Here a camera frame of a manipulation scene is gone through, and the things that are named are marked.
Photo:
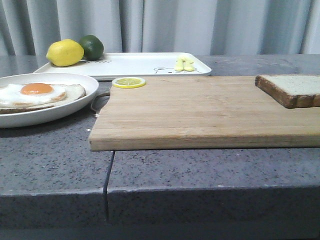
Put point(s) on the white round plate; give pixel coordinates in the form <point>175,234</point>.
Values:
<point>41,116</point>

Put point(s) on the white rectangular tray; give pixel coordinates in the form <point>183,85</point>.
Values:
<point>130,64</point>

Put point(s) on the wooden cutting board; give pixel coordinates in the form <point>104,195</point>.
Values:
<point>200,113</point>

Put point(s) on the lemon slice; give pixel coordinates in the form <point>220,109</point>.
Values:
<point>128,82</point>

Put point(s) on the green lime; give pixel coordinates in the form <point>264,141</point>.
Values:
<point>93,47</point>

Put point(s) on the yellow lemon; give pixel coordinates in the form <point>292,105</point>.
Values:
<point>65,53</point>

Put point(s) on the fried egg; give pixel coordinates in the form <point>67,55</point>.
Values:
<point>31,94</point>

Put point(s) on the grey curtain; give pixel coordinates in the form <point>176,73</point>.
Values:
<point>199,27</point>

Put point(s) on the yellow-green fork handle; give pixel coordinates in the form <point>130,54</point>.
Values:
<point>179,64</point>

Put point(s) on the yellow-green spoon handle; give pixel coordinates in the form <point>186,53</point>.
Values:
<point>187,63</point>

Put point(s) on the metal board handle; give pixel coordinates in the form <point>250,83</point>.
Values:
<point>99,101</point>

